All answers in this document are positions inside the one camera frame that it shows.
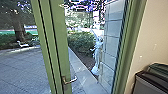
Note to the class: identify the trimmed green hedge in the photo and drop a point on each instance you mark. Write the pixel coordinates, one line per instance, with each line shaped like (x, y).
(80, 41)

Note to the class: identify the dark trash bin blue trim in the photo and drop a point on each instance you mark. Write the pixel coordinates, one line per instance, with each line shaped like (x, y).
(160, 69)

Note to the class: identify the grey outdoor bench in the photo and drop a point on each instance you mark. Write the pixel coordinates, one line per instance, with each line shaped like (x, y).
(22, 44)

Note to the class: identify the grey stone block pillar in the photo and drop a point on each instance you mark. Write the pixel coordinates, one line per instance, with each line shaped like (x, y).
(111, 43)

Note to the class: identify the green framed glass door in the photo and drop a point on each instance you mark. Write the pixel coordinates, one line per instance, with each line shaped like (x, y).
(41, 33)

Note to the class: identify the light grey trash bin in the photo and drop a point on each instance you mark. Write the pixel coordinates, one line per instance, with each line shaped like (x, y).
(150, 85)

